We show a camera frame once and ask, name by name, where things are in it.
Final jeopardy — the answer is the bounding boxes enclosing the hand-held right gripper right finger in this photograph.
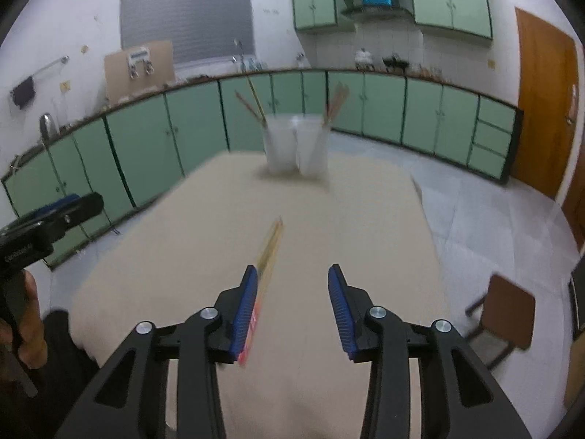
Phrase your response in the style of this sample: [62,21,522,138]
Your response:
[328,263,533,439]

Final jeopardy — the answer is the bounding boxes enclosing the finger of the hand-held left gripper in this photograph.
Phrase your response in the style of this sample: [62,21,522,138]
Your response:
[27,194,80,220]
[43,192,105,239]

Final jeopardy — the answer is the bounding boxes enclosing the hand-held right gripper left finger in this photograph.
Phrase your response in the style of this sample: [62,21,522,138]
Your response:
[55,264,259,439]

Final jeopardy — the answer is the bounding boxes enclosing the wooden chopstick red tip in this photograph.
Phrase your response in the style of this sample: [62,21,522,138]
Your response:
[325,83,350,126]
[240,219,285,367]
[245,75,268,124]
[322,83,343,126]
[234,91,268,126]
[253,218,280,275]

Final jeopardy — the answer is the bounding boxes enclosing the white utensil holder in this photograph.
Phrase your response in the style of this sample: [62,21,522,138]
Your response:
[263,114,331,178]

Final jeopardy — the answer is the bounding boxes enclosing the person's left hand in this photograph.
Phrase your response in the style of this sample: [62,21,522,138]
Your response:
[18,272,49,364]

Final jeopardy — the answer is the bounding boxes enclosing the beige tablecloth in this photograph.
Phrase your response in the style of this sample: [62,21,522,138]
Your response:
[71,151,451,439]

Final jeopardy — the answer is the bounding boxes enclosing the green base cabinets wooden top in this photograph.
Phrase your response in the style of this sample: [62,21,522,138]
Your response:
[0,68,524,270]

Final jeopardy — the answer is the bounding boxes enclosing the dark cloth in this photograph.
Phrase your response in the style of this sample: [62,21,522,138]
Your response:
[40,310,102,378]

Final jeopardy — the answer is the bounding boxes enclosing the dark hanging towel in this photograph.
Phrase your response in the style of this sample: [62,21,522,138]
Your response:
[10,78,37,111]

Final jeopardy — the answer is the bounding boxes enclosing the metal towel bar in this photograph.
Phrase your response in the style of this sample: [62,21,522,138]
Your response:
[14,55,71,87]

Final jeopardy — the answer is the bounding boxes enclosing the brown box water dispenser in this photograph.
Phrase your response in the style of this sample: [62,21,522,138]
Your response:
[103,40,176,100]

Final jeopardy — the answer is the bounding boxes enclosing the brown wooden chair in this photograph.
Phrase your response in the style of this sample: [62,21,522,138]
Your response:
[465,273,536,369]

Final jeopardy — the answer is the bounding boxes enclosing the metal kitchen faucet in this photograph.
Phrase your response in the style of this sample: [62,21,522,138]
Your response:
[230,39,246,72]

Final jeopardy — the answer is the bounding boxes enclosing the grey window blind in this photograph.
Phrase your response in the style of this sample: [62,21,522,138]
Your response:
[120,0,255,68]

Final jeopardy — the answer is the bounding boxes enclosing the wooden door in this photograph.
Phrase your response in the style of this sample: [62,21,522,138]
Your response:
[514,7,580,202]

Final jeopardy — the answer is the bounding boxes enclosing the green wall cabinets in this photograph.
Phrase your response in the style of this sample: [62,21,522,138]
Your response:
[290,0,494,41]

